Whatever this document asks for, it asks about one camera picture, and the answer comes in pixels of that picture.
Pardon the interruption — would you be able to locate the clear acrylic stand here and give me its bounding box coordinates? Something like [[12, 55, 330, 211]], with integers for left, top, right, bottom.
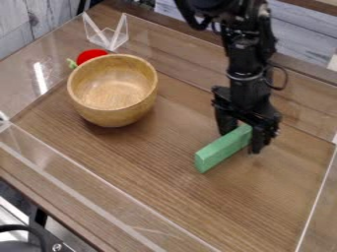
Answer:
[[81, 13, 128, 51]]

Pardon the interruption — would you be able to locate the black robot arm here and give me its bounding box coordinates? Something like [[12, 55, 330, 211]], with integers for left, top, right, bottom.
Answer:
[[174, 0, 286, 154]]

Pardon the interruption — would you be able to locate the black table leg bracket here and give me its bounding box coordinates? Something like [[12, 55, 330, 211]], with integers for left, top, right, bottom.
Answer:
[[29, 207, 76, 252]]

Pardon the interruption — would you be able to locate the green rectangular block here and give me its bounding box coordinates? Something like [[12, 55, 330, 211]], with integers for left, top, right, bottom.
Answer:
[[195, 124, 252, 173]]

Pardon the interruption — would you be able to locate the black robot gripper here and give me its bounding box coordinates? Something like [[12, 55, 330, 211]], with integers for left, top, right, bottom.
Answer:
[[211, 73, 282, 154]]

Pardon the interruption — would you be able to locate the red toy apple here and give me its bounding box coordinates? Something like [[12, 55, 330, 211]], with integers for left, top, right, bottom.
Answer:
[[67, 49, 108, 69]]

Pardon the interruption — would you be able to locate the black cable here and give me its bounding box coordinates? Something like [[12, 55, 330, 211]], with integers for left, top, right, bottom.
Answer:
[[0, 223, 47, 252]]

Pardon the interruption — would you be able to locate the brown wooden bowl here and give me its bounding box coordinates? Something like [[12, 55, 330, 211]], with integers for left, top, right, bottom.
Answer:
[[67, 54, 158, 127]]

